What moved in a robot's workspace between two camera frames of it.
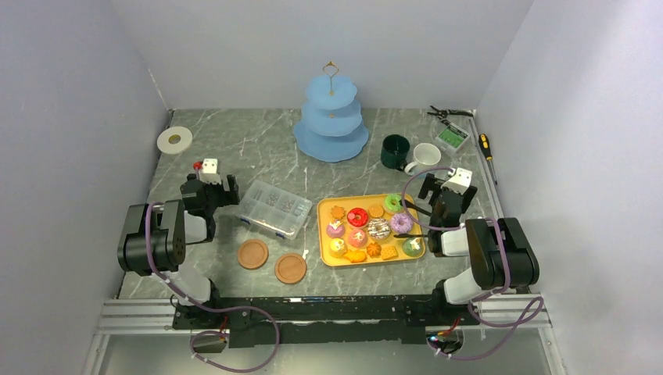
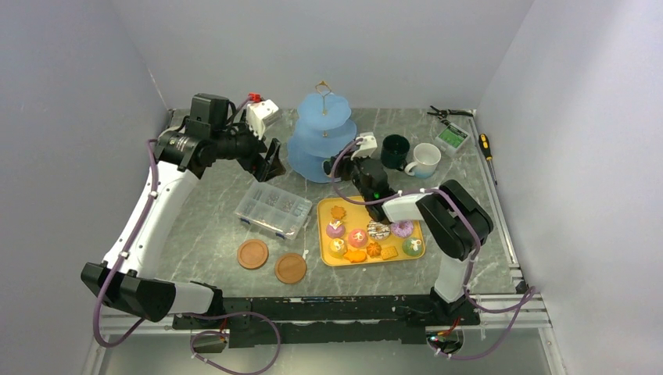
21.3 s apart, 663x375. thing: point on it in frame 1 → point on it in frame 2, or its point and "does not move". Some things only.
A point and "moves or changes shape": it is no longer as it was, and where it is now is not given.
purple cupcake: x=335 y=230 does not move
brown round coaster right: x=291 y=268 does not move
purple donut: x=401 y=223 does not move
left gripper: x=227 y=197 → x=263 y=169
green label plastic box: x=452 y=139 does not move
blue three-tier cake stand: x=331 y=128 moves or changes shape
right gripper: x=431 y=183 → x=342 y=164
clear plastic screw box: x=274 y=210 does not move
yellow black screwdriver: x=487 y=152 does not move
